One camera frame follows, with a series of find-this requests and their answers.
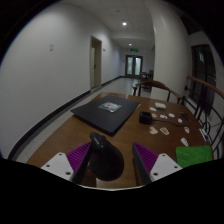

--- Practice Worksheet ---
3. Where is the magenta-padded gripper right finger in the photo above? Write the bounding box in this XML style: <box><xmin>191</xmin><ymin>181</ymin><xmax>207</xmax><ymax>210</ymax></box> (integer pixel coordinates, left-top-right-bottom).
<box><xmin>132</xmin><ymin>142</ymin><xmax>183</xmax><ymax>186</ymax></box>

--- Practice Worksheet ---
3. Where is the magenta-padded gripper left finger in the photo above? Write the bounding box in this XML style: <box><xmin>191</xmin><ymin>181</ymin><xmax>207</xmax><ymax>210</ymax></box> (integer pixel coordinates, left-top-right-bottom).
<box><xmin>40</xmin><ymin>141</ymin><xmax>93</xmax><ymax>185</ymax></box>

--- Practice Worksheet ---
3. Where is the black vertical computer mouse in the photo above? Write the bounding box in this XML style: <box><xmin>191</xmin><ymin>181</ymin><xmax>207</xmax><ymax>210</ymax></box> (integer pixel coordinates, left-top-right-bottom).
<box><xmin>88</xmin><ymin>131</ymin><xmax>125</xmax><ymax>182</ymax></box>

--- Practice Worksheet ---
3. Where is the green mouse pad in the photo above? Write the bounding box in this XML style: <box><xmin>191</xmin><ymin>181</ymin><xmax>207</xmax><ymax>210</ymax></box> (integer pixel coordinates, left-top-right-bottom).
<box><xmin>175</xmin><ymin>144</ymin><xmax>214</xmax><ymax>169</ymax></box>

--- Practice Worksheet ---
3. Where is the white paper sheet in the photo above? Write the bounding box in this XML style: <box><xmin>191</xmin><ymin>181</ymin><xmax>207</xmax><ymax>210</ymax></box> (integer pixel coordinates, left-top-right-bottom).
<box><xmin>198</xmin><ymin>127</ymin><xmax>211</xmax><ymax>143</ymax></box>

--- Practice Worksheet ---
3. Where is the small black box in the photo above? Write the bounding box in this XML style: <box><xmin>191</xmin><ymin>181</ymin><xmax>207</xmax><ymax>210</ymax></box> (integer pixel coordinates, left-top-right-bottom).
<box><xmin>138</xmin><ymin>111</ymin><xmax>154</xmax><ymax>126</ymax></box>

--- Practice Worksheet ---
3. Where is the small white box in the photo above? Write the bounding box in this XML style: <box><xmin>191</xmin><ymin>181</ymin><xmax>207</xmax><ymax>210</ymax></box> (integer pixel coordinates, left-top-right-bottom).
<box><xmin>154</xmin><ymin>101</ymin><xmax>167</xmax><ymax>110</ymax></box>

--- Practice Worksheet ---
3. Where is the black closed laptop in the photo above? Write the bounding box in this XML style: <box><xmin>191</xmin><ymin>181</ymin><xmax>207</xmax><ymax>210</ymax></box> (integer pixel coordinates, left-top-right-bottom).
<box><xmin>70</xmin><ymin>95</ymin><xmax>142</xmax><ymax>137</ymax></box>

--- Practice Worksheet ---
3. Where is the wooden armchair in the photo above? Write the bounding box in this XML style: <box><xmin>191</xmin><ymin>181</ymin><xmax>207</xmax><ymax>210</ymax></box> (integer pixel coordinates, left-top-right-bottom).
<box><xmin>132</xmin><ymin>79</ymin><xmax>184</xmax><ymax>105</ymax></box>

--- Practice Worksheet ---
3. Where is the black railing with wooden handrail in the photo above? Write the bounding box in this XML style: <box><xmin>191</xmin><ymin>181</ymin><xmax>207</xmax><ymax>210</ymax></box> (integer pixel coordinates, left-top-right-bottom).
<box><xmin>181</xmin><ymin>74</ymin><xmax>224</xmax><ymax>161</ymax></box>

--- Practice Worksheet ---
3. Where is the distant wooden chair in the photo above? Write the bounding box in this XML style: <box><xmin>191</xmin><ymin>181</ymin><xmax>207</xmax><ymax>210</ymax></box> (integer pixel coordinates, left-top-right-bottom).
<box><xmin>139</xmin><ymin>69</ymin><xmax>154</xmax><ymax>83</ymax></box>

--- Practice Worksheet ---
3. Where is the dark glass window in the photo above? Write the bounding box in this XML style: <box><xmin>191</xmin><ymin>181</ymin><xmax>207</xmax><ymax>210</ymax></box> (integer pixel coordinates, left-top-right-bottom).
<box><xmin>190</xmin><ymin>43</ymin><xmax>218</xmax><ymax>114</ymax></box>

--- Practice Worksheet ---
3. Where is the glass double door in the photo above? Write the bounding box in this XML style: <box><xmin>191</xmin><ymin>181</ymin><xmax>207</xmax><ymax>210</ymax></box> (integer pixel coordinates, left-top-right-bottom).
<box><xmin>124</xmin><ymin>54</ymin><xmax>144</xmax><ymax>79</ymax></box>

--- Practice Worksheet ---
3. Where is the wooden side door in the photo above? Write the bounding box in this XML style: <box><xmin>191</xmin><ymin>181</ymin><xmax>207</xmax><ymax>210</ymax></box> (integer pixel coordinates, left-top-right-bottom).
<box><xmin>89</xmin><ymin>35</ymin><xmax>103</xmax><ymax>90</ymax></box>

